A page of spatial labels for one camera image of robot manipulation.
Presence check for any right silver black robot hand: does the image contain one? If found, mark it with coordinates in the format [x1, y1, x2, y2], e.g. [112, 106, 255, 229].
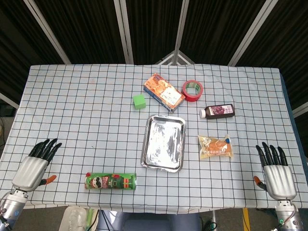
[253, 141, 297, 201]

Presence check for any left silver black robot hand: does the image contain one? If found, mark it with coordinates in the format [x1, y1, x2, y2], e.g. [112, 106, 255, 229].
[11, 138, 63, 193]

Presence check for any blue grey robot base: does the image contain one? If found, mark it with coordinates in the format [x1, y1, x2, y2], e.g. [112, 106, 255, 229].
[98, 209, 202, 231]

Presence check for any green Pringles can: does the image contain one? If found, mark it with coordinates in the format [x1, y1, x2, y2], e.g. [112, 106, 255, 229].
[84, 172, 138, 191]

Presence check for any white frame partition screen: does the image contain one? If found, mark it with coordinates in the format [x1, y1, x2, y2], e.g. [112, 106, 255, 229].
[0, 0, 308, 118]

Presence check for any rectangular stainless steel tray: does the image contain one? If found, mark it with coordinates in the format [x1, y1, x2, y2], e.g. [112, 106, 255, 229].
[140, 114, 188, 174]

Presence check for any orange snack box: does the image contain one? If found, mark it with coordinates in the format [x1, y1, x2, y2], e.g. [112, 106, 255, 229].
[143, 73, 186, 114]

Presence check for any packaged bread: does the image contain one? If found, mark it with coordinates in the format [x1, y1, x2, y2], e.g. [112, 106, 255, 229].
[197, 134, 234, 160]

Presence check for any dark purple juice bottle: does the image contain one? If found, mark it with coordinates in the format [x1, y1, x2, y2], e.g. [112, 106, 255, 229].
[199, 103, 235, 120]

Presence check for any clear plastic container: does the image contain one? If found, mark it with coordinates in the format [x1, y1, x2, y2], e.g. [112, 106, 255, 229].
[59, 206, 87, 231]

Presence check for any red tape roll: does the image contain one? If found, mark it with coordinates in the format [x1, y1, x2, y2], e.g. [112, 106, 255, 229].
[181, 79, 204, 102]

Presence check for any white blue checkered tablecloth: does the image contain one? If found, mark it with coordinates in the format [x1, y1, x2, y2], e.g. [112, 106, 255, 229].
[0, 63, 308, 215]

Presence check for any green foam cube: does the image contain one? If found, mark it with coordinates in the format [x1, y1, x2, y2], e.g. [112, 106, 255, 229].
[132, 94, 147, 110]

